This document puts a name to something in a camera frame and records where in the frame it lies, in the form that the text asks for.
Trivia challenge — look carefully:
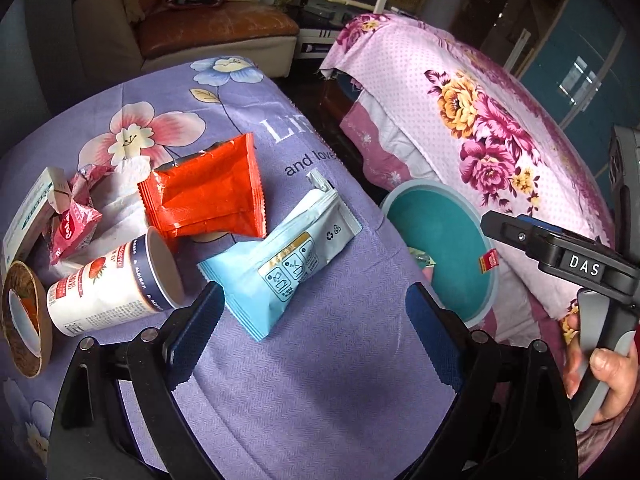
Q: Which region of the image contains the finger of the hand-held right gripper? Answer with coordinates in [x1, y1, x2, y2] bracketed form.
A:
[517, 214, 568, 238]
[480, 210, 640, 307]

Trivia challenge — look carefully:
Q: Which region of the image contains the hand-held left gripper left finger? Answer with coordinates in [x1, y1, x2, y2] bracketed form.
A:
[45, 281, 226, 480]

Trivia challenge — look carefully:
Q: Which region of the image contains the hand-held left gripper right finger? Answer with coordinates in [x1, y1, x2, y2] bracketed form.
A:
[405, 282, 578, 480]

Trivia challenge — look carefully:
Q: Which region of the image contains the teal plastic bin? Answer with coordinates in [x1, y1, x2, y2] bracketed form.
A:
[379, 181, 501, 325]

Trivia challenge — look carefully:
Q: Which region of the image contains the light blue pouch packet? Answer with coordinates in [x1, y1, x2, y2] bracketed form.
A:
[197, 170, 363, 343]

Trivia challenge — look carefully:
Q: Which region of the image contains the white tissue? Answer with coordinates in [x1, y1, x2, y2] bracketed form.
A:
[60, 156, 153, 271]

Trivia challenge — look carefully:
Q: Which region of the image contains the pink snack wrapper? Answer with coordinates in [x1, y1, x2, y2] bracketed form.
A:
[47, 164, 117, 266]

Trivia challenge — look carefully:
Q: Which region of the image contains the person's right hand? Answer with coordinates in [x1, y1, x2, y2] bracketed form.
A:
[564, 299, 640, 423]

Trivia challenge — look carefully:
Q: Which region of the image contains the white strawberry paper cup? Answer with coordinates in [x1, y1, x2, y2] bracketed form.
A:
[46, 227, 187, 337]

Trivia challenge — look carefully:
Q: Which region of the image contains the purple floral bedsheet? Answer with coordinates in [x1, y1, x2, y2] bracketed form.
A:
[0, 55, 461, 480]

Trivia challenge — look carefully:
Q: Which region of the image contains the pink floral blanket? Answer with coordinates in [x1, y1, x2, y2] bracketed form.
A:
[320, 12, 640, 461]

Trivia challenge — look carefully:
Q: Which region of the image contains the orange snack packet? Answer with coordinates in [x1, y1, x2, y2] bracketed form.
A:
[137, 133, 268, 253]

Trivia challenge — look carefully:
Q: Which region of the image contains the brown tape roll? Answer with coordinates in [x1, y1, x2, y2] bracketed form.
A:
[0, 260, 53, 378]

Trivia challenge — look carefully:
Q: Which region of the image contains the white medicine box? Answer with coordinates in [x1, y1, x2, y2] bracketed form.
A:
[2, 167, 71, 268]

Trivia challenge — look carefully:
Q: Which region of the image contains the black media player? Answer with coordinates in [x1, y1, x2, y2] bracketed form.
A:
[295, 0, 376, 58]

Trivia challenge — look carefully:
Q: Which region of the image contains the brown leather seat cushion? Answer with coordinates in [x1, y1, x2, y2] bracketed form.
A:
[137, 2, 301, 61]

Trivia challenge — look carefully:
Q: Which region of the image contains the beige sofa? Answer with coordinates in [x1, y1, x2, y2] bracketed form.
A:
[72, 0, 301, 78]

